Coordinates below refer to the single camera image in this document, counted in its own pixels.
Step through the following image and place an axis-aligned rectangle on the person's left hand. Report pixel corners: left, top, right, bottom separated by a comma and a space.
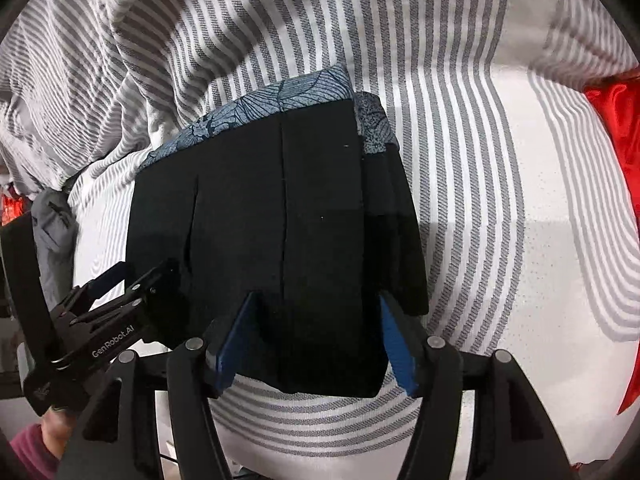
41, 406, 78, 460

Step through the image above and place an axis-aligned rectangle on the grey striped duvet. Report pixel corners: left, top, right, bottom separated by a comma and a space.
1, 0, 637, 195

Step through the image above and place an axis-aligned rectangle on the red embroidered cushion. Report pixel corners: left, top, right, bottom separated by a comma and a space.
581, 66, 640, 416

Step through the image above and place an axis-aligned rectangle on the white grey striped bedsheet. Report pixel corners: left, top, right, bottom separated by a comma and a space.
67, 0, 640, 474

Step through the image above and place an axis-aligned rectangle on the small red cushion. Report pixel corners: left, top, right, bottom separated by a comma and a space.
1, 184, 32, 226

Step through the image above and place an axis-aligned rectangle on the black pants blue patterned stripe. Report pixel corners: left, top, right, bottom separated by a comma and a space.
126, 65, 428, 398

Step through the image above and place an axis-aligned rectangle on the grey jacket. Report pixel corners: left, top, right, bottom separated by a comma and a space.
30, 188, 78, 311

